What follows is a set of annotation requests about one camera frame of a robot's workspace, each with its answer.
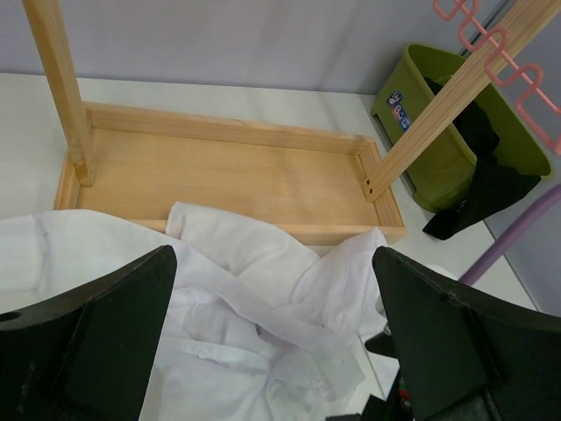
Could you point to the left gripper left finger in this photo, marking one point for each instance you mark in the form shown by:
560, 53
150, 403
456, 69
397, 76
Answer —
87, 354

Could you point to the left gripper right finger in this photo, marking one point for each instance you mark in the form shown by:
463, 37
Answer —
464, 354

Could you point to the white shirt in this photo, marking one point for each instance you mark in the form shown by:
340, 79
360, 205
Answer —
259, 326

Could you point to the black shirt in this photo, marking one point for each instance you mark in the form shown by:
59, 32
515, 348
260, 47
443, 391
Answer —
493, 187

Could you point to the pink hanger with black shirt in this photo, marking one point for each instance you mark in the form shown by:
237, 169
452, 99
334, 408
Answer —
492, 53

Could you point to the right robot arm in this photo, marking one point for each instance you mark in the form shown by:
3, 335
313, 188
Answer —
382, 395

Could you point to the wooden clothes rack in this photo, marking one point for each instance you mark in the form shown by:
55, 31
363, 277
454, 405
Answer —
321, 187

